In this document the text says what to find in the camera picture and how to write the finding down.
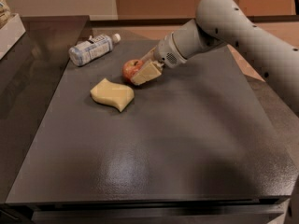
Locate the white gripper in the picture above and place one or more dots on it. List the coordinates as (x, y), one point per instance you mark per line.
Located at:
(165, 54)

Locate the red apple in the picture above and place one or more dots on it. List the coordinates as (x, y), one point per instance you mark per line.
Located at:
(130, 68)

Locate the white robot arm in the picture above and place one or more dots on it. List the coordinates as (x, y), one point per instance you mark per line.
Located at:
(219, 22)

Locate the yellow sponge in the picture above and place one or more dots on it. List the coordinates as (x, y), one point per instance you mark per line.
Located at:
(112, 94)

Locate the clear plastic water bottle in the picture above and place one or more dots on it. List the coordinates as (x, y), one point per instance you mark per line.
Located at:
(93, 48)

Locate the white box at left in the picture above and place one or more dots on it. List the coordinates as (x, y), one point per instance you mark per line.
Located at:
(10, 33)

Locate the packaged item on box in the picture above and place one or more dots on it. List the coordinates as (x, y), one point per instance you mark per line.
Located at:
(5, 13)

